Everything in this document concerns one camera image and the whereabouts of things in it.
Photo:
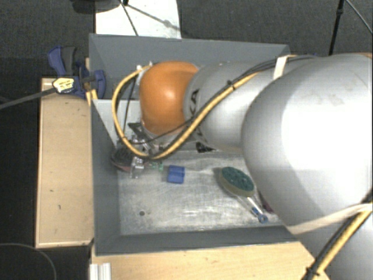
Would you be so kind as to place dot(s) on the pale wood board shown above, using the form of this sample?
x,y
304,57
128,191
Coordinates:
x,y
64,162

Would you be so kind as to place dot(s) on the black and red round object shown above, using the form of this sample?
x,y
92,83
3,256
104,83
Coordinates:
x,y
121,159

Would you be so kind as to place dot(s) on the blue cylinder block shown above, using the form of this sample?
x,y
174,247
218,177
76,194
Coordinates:
x,y
176,174

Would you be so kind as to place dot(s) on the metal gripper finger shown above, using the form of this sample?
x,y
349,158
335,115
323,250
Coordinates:
x,y
138,162
135,173

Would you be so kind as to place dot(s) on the grey metal bin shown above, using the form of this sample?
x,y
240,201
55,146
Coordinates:
x,y
175,203

